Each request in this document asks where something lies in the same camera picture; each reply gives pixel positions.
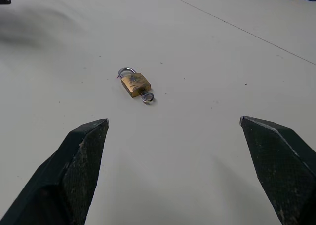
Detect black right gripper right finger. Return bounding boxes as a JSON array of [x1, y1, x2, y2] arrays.
[[239, 116, 316, 225]]

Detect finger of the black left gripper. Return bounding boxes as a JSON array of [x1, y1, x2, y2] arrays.
[[0, 118, 110, 225]]

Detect silver key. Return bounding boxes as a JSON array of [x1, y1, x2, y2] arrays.
[[140, 88, 155, 105]]

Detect brass padlock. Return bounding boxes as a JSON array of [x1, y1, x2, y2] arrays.
[[118, 67, 152, 98]]

